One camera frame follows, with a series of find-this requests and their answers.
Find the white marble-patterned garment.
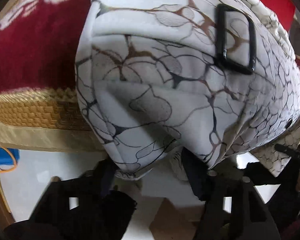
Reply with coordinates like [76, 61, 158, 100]
[75, 0, 300, 180]

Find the blue bag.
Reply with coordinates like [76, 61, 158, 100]
[0, 147, 20, 173]

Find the floral red beige blanket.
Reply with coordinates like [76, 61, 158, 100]
[0, 0, 102, 152]

